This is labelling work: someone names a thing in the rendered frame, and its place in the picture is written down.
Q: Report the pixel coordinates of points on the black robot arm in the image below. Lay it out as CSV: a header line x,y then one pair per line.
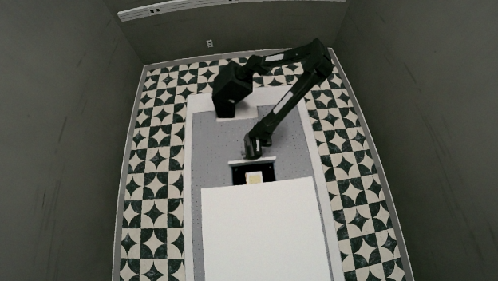
x,y
261,133

